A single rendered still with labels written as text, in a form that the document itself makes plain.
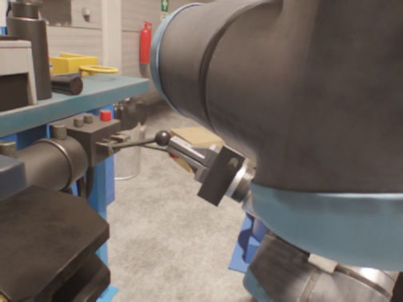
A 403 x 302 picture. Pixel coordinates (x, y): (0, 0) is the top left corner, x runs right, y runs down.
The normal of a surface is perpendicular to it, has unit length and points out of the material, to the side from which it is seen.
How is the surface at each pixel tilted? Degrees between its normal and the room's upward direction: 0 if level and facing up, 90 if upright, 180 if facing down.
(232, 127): 112
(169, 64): 87
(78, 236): 0
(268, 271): 48
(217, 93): 95
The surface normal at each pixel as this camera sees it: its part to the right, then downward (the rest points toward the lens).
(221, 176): -0.30, 0.32
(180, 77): -0.90, 0.16
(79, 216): 0.09, -0.93
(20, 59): 0.95, 0.18
